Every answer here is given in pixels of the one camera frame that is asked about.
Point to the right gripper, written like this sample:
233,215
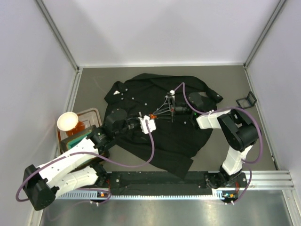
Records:
171,109

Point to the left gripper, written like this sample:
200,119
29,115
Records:
138,118

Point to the black button shirt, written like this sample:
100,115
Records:
175,142

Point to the orange maple leaf brooch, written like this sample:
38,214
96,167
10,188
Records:
153,116

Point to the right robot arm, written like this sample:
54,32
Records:
238,128

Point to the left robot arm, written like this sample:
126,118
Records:
72,170

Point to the orange plastic cup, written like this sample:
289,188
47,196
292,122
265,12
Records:
78,128

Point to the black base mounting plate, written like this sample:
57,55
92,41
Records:
164,183

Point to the white paper cup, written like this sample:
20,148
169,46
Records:
67,121

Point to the black box green lining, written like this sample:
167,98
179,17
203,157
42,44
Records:
69,142

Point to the small black open box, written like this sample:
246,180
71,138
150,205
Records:
247,102

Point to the white slotted cable duct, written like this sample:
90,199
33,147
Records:
102,195

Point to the aluminium frame rail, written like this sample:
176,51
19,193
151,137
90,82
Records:
255,180

